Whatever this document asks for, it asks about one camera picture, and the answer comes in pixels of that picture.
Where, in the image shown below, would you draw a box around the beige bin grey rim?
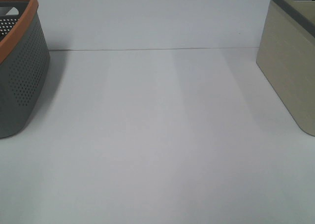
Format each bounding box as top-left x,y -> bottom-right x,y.
256,0 -> 315,136

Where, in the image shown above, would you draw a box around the grey perforated basket orange rim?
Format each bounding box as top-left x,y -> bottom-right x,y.
0,0 -> 50,138

